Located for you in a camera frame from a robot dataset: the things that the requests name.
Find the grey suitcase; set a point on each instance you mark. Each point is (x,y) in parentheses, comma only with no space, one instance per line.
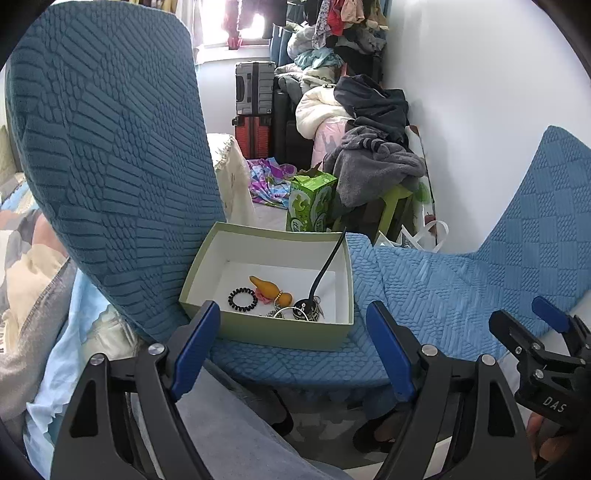
(254,87)

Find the purple floral cloth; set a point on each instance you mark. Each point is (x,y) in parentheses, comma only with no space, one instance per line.
(268,182)

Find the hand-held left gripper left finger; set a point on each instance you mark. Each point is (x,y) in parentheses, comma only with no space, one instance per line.
(198,341)

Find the pile of mixed clothes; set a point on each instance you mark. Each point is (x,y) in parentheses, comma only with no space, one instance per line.
(332,27)

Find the blue textured sofa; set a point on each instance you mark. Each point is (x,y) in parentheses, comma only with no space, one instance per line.
(115,161)

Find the beige lace cloth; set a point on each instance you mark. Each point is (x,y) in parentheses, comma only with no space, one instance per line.
(231,175)

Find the pink blanket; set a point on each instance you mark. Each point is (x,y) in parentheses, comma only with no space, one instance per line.
(325,138)

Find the dark hooded jacket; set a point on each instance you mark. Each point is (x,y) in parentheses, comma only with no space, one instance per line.
(369,104)

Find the pink hair clip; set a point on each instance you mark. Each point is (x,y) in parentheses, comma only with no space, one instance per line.
(265,299)

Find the black patterned bangle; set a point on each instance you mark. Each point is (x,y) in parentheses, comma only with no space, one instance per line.
(302,304)

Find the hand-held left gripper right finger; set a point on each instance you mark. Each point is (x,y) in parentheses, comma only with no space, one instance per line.
(388,346)

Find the black suitcase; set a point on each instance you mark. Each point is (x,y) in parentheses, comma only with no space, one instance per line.
(286,129)

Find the cream quilted coat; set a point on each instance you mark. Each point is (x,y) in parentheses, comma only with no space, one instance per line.
(318,106)

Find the grey fleece garment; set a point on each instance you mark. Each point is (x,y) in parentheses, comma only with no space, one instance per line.
(369,166)

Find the person's right hand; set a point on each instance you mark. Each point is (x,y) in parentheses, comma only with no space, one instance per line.
(554,450)

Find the person's grey trouser leg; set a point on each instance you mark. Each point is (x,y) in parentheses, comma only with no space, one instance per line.
(231,424)

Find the green plastic stool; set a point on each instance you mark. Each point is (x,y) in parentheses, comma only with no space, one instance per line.
(392,198)

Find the green printed carton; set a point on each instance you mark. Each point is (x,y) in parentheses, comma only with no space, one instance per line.
(309,203)

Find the white carrier bag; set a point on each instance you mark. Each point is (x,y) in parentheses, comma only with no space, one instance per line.
(385,240)

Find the red suitcase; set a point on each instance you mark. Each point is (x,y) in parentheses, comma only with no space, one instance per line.
(251,136)

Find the pale green cardboard box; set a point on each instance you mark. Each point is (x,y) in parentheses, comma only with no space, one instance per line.
(258,247)

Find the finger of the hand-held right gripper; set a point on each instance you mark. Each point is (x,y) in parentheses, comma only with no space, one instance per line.
(517,341)
(551,311)

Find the white leaf print paper bag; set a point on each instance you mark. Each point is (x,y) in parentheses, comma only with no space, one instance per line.
(424,203)

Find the light blue sheet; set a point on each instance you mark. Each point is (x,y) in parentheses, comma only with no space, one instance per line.
(69,350)

